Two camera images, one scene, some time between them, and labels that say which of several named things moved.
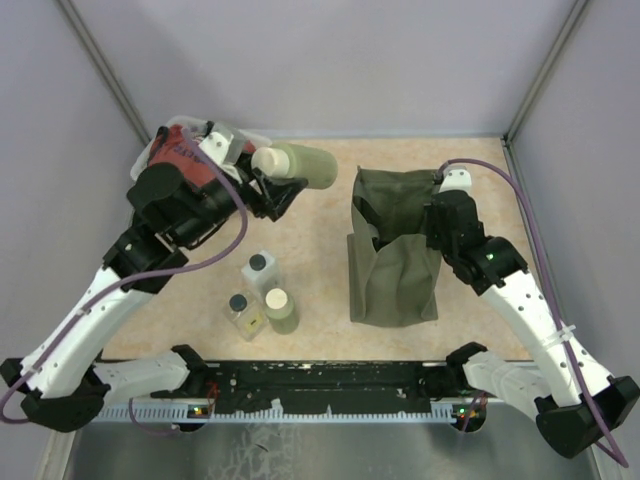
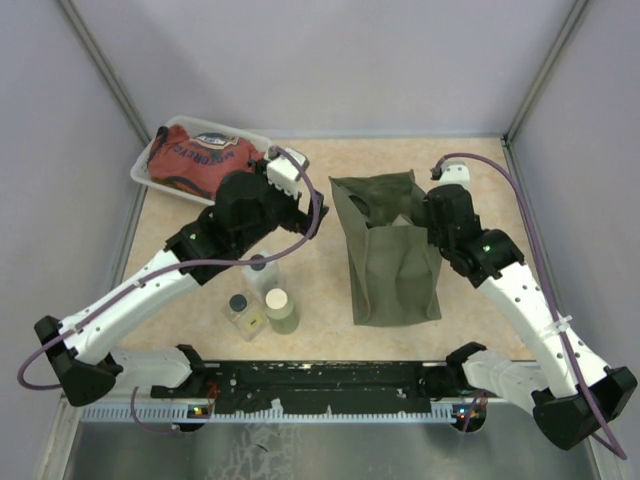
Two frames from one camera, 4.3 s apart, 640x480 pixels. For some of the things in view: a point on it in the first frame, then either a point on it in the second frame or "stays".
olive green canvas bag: (394, 273) stays
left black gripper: (279, 193) → (298, 221)
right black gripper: (430, 240) stays
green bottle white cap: (281, 312) stays
